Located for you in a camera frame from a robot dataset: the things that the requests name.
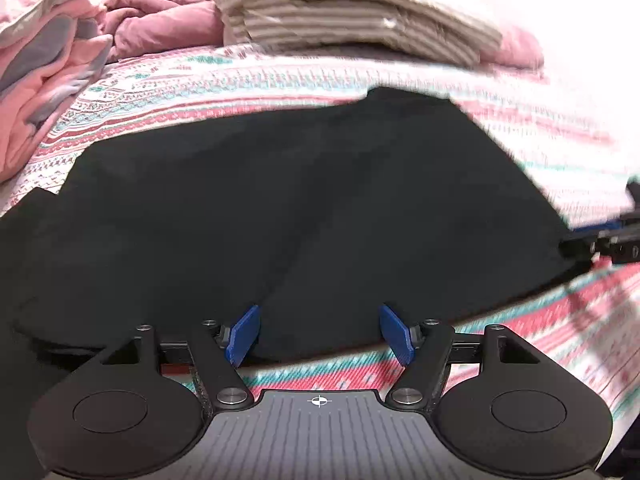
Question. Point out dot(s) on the pink and grey quilt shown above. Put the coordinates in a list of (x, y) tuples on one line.
[(40, 60)]

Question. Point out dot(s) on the striped beige folded blanket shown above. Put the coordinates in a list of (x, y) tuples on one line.
[(360, 10)]

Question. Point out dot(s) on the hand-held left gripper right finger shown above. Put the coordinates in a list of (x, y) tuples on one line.
[(397, 332)]

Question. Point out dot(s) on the black pants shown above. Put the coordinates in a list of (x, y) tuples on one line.
[(300, 220)]

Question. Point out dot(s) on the patterned pink bed sheet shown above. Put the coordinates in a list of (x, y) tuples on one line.
[(500, 110)]

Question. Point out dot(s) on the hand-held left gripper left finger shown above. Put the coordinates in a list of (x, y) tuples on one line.
[(244, 332)]

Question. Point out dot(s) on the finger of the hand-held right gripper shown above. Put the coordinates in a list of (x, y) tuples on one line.
[(610, 247)]

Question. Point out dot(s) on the pink pillow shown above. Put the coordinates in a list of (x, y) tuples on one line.
[(520, 47)]

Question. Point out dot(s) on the black cloth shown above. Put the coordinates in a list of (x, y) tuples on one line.
[(22, 240)]

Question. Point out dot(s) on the mauve pink comforter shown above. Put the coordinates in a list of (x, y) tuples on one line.
[(150, 15)]

